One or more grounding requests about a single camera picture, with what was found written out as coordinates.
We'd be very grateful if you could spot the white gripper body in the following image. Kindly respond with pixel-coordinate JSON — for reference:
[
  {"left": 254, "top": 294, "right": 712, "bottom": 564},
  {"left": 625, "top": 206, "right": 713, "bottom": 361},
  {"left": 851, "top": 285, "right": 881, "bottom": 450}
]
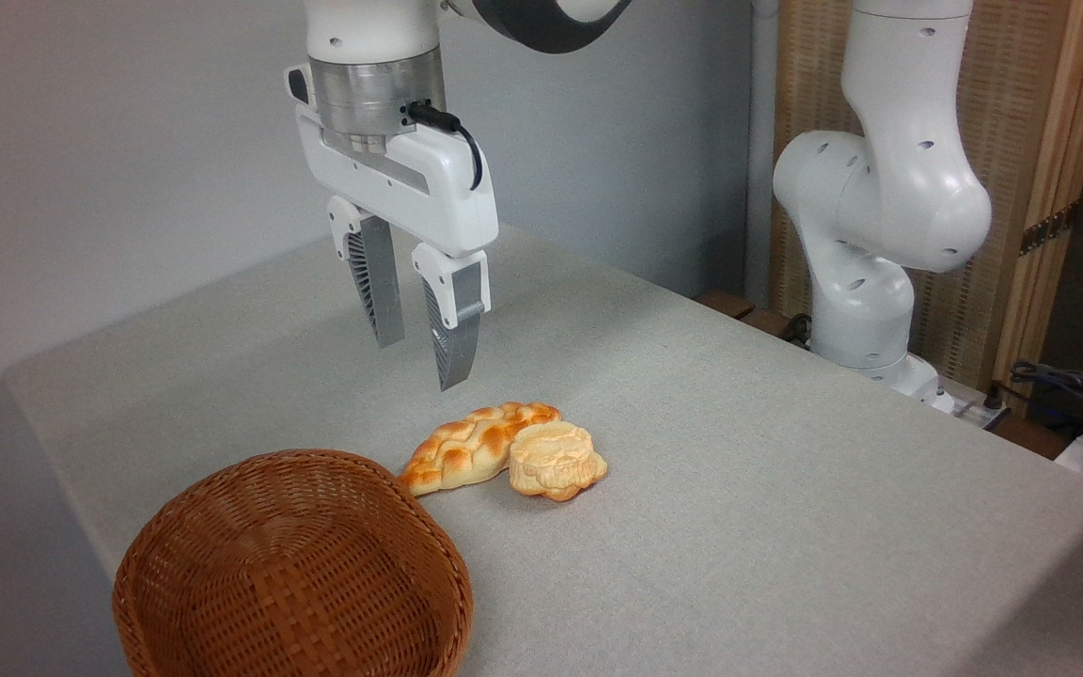
[{"left": 285, "top": 64, "right": 500, "bottom": 260}]

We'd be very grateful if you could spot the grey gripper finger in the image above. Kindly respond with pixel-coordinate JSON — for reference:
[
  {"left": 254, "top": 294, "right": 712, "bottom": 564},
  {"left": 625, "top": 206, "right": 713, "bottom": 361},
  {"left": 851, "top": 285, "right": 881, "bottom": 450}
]
[
  {"left": 327, "top": 196, "right": 406, "bottom": 350},
  {"left": 412, "top": 243, "right": 493, "bottom": 392}
]

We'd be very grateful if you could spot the round pale bread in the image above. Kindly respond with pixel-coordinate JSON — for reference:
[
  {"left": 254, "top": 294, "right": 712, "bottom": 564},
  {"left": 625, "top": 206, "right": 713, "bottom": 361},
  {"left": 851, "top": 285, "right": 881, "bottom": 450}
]
[{"left": 509, "top": 421, "right": 609, "bottom": 503}]

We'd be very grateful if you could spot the long braided bread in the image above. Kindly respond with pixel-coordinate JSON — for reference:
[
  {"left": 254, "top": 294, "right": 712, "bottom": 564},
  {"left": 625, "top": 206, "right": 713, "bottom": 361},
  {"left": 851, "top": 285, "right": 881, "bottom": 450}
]
[{"left": 400, "top": 401, "right": 562, "bottom": 497}]

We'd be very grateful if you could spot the brown woven wicker basket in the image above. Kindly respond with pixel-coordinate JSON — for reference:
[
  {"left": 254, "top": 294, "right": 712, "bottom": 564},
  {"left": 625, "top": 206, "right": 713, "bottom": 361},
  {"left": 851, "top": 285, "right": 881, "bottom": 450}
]
[{"left": 112, "top": 449, "right": 475, "bottom": 677}]

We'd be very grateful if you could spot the grey tablecloth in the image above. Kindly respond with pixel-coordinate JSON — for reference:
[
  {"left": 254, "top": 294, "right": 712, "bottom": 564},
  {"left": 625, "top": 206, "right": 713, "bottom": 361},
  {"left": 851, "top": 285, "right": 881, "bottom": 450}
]
[{"left": 1, "top": 224, "right": 1083, "bottom": 677}]

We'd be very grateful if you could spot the bamboo folding screen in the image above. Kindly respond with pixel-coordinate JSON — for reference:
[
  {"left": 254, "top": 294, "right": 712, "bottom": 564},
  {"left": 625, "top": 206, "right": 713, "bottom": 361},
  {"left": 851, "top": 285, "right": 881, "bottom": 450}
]
[{"left": 771, "top": 0, "right": 1083, "bottom": 401}]

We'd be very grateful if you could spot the metal screen hinge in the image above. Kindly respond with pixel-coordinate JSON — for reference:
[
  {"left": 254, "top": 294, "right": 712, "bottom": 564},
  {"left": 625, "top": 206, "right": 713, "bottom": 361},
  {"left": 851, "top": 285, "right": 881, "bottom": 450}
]
[{"left": 1019, "top": 200, "right": 1081, "bottom": 257}]

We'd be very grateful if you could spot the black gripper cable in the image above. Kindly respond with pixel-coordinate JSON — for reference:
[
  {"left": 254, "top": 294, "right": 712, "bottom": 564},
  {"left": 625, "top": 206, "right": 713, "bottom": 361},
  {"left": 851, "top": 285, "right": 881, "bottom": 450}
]
[{"left": 407, "top": 101, "right": 485, "bottom": 192}]

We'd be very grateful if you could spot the black cable bundle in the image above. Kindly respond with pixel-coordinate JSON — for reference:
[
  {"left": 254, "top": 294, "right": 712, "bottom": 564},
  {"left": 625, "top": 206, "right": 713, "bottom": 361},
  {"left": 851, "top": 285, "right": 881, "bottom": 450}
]
[{"left": 1010, "top": 361, "right": 1083, "bottom": 443}]

